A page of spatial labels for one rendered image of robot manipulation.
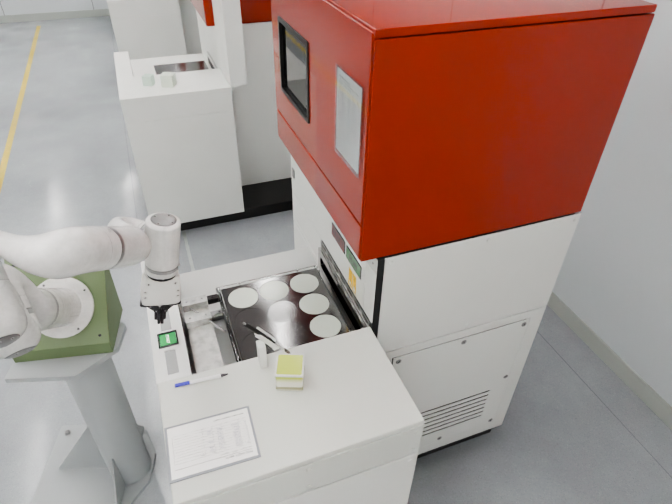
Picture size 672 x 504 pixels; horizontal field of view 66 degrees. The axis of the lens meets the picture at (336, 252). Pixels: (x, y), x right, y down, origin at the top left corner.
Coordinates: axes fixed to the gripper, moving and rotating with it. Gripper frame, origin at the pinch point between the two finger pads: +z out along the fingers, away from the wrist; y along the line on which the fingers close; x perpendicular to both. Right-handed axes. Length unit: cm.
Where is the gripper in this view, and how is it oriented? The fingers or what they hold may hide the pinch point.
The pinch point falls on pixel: (160, 315)
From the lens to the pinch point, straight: 152.6
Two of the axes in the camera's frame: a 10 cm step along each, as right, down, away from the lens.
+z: -2.1, 8.1, 5.5
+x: 3.5, 5.8, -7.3
